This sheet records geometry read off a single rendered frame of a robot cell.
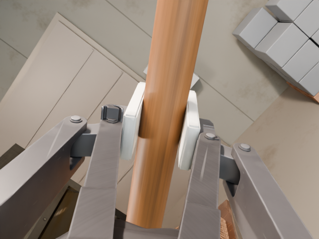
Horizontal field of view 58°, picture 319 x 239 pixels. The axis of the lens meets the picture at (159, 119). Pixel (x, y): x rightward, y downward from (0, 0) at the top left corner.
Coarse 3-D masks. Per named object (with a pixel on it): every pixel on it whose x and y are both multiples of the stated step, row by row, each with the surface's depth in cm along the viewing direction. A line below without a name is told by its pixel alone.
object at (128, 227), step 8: (120, 224) 9; (128, 224) 9; (120, 232) 9; (128, 232) 9; (136, 232) 9; (144, 232) 9; (152, 232) 9; (160, 232) 9; (168, 232) 9; (176, 232) 9
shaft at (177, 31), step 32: (160, 0) 16; (192, 0) 16; (160, 32) 17; (192, 32) 17; (160, 64) 17; (192, 64) 18; (160, 96) 18; (160, 128) 19; (160, 160) 20; (160, 192) 21; (160, 224) 23
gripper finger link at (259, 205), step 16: (240, 144) 16; (240, 160) 14; (256, 160) 14; (240, 176) 14; (256, 176) 13; (272, 176) 13; (240, 192) 14; (256, 192) 12; (272, 192) 12; (240, 208) 13; (256, 208) 12; (272, 208) 11; (288, 208) 11; (240, 224) 13; (256, 224) 11; (272, 224) 10; (288, 224) 10; (304, 224) 10
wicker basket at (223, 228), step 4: (224, 220) 209; (224, 224) 204; (176, 228) 215; (220, 228) 197; (224, 228) 200; (220, 232) 193; (224, 232) 196; (220, 236) 189; (224, 236) 192; (228, 236) 196
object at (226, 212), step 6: (222, 204) 226; (228, 204) 221; (222, 210) 221; (228, 210) 215; (222, 216) 216; (228, 216) 210; (234, 216) 214; (228, 222) 206; (234, 222) 205; (228, 228) 202; (234, 228) 198; (228, 234) 198; (234, 234) 193; (240, 234) 199
